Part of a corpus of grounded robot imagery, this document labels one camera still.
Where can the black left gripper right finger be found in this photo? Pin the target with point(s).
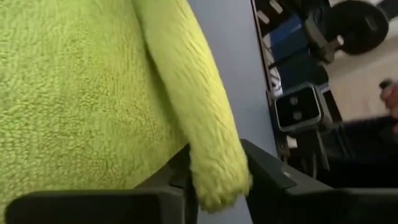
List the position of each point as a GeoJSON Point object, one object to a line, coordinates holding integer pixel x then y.
{"type": "Point", "coordinates": [311, 205]}

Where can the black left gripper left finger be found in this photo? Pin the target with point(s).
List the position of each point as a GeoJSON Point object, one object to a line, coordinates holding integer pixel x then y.
{"type": "Point", "coordinates": [93, 208]}

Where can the yellow-green microfibre towel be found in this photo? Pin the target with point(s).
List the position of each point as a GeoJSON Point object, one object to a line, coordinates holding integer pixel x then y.
{"type": "Point", "coordinates": [93, 93]}

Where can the person's hand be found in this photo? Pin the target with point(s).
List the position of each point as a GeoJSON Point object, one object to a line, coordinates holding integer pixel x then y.
{"type": "Point", "coordinates": [392, 99]}

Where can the blue box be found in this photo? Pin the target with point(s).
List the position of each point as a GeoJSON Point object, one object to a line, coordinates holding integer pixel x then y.
{"type": "Point", "coordinates": [289, 40]}

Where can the silver-rimmed black camera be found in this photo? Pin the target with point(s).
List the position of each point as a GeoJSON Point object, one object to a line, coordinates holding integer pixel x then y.
{"type": "Point", "coordinates": [298, 107]}

